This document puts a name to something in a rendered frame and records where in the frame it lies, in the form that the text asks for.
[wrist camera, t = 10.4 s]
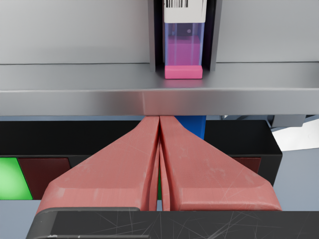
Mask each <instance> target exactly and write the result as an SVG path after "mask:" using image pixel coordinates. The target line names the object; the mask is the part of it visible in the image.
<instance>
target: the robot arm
mask: <svg viewBox="0 0 319 239"><path fill-rule="evenodd" d="M159 170H160V185H161V200H162V211H157V201H158V185H159ZM26 239H319V211H282V208H281V206H280V203H279V201H278V198H277V196H276V194H275V191H274V189H273V187H272V185H271V183H270V182H269V181H267V180H266V179H264V178H263V177H261V176H259V175H258V174H256V173H255V172H253V171H252V170H250V169H249V168H247V167H245V166H244V165H242V164H240V163H239V162H237V161H236V160H234V159H232V158H231V157H230V156H228V155H226V154H225V153H223V152H222V151H220V150H218V149H217V148H215V147H214V146H212V145H211V144H209V143H207V142H206V141H204V140H203V139H201V138H199V137H198V136H196V135H195V134H193V133H192V132H190V131H188V130H187V129H186V128H184V127H183V126H182V125H181V124H180V122H179V121H178V120H177V119H176V118H175V117H174V116H145V117H144V118H143V119H142V121H141V122H140V123H139V124H138V125H137V126H136V127H135V128H134V129H133V130H131V131H130V132H128V133H127V134H125V135H124V136H122V137H120V138H119V139H117V140H116V141H114V142H113V143H111V144H109V145H108V146H106V147H105V148H103V149H102V150H100V151H98V152H97V153H95V154H94V155H92V156H91V157H89V158H87V159H86V160H84V161H83V162H81V163H79V164H78V165H76V166H75V167H73V168H72V169H70V170H68V171H67V172H65V173H64V174H62V175H61V176H59V177H58V178H56V179H55V180H53V181H51V182H50V183H49V185H48V187H47V188H46V190H45V192H44V195H43V197H42V200H41V202H40V205H39V207H38V210H37V212H36V215H35V217H34V219H33V222H32V224H31V226H30V229H29V231H28V234H27V236H26Z"/></svg>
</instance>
